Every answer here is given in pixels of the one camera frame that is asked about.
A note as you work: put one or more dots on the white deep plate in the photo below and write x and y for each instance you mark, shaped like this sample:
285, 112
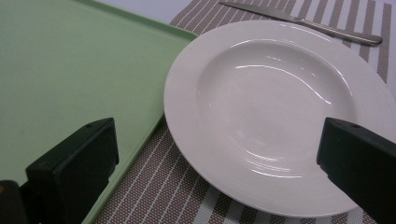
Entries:
255, 118

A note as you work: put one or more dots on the silver table knife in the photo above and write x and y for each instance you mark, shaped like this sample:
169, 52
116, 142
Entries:
311, 26

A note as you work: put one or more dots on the green tray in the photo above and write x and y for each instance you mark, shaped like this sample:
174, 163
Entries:
71, 71

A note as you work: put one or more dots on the brown striped woven placemat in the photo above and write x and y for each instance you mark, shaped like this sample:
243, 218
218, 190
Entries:
155, 193

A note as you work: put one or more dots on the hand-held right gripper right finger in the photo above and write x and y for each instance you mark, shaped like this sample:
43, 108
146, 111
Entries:
361, 165

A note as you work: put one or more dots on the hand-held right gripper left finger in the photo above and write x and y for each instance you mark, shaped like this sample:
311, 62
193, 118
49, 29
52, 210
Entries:
71, 168

